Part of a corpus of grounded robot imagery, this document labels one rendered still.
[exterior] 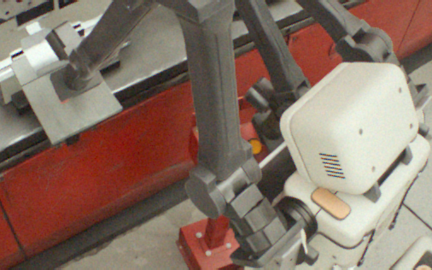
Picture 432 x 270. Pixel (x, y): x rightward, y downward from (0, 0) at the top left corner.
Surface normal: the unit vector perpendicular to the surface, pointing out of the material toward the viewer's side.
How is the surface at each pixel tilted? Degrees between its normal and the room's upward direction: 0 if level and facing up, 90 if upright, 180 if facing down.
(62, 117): 0
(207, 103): 89
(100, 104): 0
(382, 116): 47
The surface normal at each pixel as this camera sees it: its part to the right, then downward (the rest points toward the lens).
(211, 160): -0.65, 0.45
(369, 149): 0.59, 0.09
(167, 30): 0.10, -0.54
